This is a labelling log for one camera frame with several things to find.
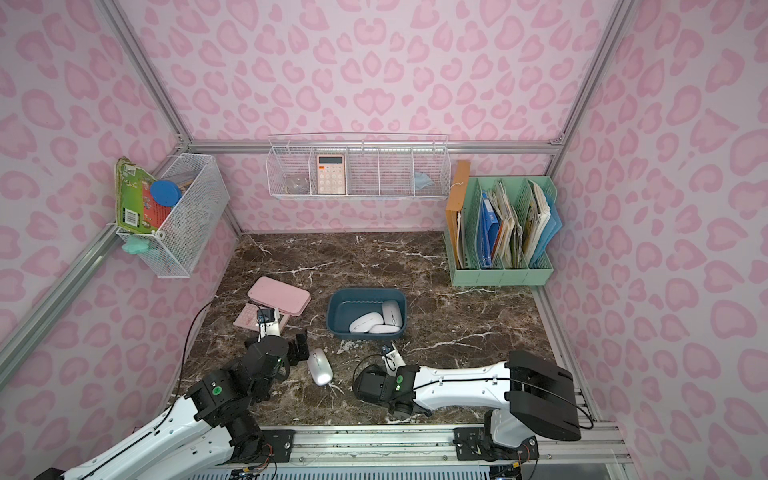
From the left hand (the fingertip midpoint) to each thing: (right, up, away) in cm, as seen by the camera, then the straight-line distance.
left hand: (291, 328), depth 77 cm
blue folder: (+56, +28, +16) cm, 65 cm away
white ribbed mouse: (+24, -3, +11) cm, 26 cm away
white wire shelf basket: (+13, +48, +21) cm, 54 cm away
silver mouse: (+6, -13, +8) cm, 16 cm away
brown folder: (+43, +31, +5) cm, 53 cm away
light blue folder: (+76, +27, +13) cm, 81 cm away
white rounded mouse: (+18, -2, +16) cm, 23 cm away
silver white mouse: (+26, 0, +18) cm, 31 cm away
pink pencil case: (-11, +4, +25) cm, 28 cm away
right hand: (+29, -15, +4) cm, 33 cm away
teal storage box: (+11, +3, +21) cm, 24 cm away
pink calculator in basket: (+6, +44, +18) cm, 48 cm away
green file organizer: (+61, +27, +16) cm, 68 cm away
